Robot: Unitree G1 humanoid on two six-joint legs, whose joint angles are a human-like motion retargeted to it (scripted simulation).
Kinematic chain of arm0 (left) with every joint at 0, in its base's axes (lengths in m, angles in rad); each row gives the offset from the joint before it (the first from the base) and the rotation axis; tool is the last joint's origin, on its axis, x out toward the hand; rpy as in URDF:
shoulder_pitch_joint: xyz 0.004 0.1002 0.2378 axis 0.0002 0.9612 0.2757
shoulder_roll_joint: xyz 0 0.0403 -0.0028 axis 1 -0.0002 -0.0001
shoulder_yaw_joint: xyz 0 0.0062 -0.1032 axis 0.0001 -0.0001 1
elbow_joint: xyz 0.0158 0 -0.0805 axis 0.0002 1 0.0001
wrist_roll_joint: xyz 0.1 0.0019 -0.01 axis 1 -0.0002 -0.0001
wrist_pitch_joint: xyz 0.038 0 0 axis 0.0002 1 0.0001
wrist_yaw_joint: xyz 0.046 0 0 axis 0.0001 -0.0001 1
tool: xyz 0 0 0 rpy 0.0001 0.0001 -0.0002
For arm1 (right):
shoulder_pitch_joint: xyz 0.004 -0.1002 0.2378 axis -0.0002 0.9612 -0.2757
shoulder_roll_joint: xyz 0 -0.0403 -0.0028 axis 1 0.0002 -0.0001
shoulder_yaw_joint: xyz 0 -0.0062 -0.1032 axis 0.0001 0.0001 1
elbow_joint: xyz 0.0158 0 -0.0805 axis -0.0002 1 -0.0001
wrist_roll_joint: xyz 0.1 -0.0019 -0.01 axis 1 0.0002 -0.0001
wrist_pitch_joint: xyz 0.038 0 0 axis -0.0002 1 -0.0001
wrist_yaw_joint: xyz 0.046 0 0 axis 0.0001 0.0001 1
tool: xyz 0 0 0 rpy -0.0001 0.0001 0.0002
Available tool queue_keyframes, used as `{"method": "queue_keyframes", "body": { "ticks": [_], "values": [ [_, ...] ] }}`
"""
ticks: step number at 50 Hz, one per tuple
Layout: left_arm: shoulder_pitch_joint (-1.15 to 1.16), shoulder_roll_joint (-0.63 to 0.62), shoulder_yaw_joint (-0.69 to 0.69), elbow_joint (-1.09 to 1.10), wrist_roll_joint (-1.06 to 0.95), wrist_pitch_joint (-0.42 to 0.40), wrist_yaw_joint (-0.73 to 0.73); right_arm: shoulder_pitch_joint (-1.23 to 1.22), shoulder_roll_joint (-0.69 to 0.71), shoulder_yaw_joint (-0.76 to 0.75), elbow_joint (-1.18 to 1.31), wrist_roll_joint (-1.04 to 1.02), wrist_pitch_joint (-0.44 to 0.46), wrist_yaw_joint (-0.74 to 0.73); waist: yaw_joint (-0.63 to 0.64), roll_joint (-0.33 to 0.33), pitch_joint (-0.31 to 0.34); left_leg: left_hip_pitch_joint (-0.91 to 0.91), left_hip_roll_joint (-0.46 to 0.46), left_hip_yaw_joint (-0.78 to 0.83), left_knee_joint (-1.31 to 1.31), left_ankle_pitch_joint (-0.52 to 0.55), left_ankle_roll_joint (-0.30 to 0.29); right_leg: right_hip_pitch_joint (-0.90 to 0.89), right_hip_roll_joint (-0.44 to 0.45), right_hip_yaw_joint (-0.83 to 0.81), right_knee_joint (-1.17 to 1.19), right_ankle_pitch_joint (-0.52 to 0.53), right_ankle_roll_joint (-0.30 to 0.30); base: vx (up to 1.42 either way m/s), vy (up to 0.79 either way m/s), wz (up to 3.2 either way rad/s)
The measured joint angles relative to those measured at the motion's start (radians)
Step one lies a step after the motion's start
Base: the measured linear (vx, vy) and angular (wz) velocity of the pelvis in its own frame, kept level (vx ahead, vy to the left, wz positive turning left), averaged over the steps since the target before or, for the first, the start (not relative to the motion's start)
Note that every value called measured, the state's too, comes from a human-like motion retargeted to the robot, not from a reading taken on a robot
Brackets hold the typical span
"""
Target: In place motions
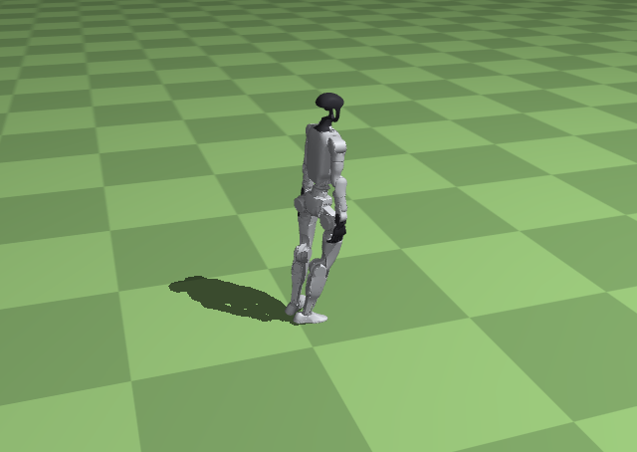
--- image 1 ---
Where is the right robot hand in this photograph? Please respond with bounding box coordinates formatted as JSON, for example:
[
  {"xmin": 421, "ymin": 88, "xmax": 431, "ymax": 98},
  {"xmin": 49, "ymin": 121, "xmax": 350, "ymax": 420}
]
[{"xmin": 326, "ymin": 214, "xmax": 346, "ymax": 243}]

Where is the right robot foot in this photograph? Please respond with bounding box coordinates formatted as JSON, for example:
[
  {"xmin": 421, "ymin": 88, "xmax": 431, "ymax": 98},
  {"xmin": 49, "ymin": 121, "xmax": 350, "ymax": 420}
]
[{"xmin": 293, "ymin": 311, "xmax": 327, "ymax": 324}]

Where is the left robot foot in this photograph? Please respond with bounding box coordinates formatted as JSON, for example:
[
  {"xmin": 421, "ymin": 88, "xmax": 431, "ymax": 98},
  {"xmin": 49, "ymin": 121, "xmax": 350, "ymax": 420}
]
[{"xmin": 285, "ymin": 295, "xmax": 306, "ymax": 316}]

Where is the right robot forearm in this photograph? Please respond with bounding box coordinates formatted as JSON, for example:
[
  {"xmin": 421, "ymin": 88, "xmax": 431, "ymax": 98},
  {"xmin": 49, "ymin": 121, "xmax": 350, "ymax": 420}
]
[{"xmin": 332, "ymin": 178, "xmax": 347, "ymax": 222}]

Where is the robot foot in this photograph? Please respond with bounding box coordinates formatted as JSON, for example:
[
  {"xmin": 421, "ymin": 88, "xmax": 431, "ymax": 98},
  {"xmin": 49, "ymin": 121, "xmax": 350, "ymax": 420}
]
[
  {"xmin": 285, "ymin": 295, "xmax": 306, "ymax": 316},
  {"xmin": 293, "ymin": 311, "xmax": 327, "ymax": 324}
]

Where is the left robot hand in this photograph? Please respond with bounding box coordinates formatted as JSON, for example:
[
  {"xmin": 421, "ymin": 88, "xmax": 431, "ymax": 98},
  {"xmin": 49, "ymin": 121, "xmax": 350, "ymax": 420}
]
[{"xmin": 298, "ymin": 188, "xmax": 305, "ymax": 216}]

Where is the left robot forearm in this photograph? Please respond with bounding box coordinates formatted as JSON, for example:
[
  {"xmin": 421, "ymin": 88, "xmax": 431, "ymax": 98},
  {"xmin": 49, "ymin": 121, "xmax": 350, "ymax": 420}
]
[{"xmin": 302, "ymin": 163, "xmax": 314, "ymax": 194}]

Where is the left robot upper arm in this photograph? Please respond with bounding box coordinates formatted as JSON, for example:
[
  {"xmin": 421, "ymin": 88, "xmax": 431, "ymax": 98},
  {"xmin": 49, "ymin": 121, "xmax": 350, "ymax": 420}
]
[{"xmin": 304, "ymin": 123, "xmax": 315, "ymax": 165}]

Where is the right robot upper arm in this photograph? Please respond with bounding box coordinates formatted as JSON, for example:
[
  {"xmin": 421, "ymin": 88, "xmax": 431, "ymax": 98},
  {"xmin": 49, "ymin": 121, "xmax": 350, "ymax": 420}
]
[{"xmin": 328, "ymin": 136, "xmax": 347, "ymax": 188}]

